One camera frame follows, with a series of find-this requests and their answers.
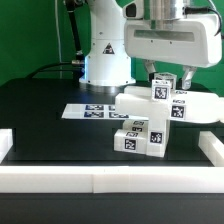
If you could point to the white chair back frame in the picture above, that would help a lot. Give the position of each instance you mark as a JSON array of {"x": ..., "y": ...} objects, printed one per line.
[{"x": 183, "y": 106}]

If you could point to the white chair seat part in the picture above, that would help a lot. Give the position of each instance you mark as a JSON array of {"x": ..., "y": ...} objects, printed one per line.
[{"x": 158, "y": 136}]

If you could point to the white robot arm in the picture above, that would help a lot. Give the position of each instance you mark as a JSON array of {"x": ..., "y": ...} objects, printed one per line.
[{"x": 108, "y": 65}]

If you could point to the white right fence bar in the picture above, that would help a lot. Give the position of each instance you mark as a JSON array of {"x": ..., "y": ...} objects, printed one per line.
[{"x": 212, "y": 147}]

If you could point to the white front fence bar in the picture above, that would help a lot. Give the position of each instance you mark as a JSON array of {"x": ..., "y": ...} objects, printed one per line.
[{"x": 93, "y": 179}]

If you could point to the white marker base plate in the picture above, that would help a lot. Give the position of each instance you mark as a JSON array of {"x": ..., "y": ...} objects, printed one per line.
[{"x": 95, "y": 111}]

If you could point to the white left fence bar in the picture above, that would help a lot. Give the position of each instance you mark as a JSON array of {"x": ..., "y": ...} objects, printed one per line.
[{"x": 6, "y": 142}]

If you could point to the white fence bar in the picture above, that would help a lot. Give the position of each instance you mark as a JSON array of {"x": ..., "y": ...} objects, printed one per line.
[
  {"x": 6, "y": 142},
  {"x": 93, "y": 179},
  {"x": 212, "y": 147}
]

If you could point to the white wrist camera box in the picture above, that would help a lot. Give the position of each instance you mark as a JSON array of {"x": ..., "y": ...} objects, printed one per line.
[{"x": 134, "y": 9}]

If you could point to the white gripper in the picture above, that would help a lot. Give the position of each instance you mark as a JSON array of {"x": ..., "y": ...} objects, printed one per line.
[{"x": 192, "y": 42}]

